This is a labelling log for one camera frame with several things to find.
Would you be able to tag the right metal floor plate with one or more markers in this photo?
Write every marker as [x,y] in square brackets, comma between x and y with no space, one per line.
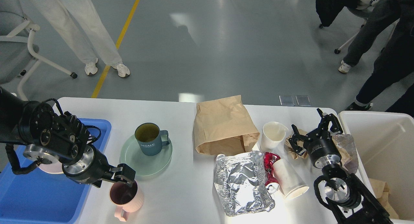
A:
[303,100]

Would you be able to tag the lying white paper cup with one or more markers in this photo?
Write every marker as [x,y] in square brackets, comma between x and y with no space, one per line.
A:
[290,182]

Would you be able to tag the blue-grey HOME mug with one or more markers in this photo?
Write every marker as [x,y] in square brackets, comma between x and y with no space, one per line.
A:
[151,139]

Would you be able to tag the red crumpled wrapper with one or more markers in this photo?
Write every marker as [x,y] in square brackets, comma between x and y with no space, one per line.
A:
[269,160]

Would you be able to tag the upright white paper cup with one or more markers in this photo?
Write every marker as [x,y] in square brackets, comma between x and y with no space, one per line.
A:
[274,135]

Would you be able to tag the pink ribbed mug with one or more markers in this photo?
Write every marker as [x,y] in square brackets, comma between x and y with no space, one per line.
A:
[127,199]

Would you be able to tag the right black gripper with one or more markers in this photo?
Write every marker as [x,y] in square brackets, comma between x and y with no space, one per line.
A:
[319,143]

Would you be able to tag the brown paper bag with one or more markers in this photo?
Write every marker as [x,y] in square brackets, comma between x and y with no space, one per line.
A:
[224,126]

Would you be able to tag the pink plate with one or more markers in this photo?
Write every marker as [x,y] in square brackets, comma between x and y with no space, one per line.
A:
[54,168]

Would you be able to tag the white plastic bin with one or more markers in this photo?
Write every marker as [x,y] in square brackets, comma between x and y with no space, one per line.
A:
[385,144]

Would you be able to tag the person in light trousers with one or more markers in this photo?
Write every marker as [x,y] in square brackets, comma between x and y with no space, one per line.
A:
[80,26]

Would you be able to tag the chair with black jacket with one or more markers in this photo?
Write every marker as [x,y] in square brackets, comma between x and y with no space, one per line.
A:
[328,10]

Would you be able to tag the crumpled aluminium foil tray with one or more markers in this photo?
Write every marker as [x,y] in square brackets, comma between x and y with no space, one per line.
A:
[240,183]

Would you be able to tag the metal floor plate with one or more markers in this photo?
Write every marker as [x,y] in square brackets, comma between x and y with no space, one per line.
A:
[303,100]
[286,100]

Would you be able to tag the green plate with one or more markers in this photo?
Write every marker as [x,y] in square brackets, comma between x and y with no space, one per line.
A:
[145,166]

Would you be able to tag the person in dark trousers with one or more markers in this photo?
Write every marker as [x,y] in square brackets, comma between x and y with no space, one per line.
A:
[385,12]

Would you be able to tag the clear plastic bag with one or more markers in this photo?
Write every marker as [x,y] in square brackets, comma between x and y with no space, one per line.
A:
[346,146]

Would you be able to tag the left metal floor plate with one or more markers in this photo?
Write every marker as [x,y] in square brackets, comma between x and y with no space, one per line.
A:
[286,100]

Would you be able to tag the brown paper in bin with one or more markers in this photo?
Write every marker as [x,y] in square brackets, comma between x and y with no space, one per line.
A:
[381,191]

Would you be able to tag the person in black trousers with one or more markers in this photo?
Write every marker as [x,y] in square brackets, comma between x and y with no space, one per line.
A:
[393,65]

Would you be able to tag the grey office chair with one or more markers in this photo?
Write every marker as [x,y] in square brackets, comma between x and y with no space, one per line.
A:
[19,54]

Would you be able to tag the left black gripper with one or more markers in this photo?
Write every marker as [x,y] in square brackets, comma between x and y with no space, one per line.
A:
[93,167]

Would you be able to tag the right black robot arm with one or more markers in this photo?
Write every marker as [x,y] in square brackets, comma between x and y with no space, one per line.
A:
[341,192]

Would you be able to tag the blue plastic tray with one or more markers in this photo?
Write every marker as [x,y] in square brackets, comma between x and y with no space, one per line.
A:
[40,198]

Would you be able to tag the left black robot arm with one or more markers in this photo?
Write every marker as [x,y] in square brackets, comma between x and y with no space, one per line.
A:
[62,135]

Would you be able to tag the crumpled brown paper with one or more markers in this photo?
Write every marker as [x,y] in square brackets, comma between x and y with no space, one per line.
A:
[290,150]

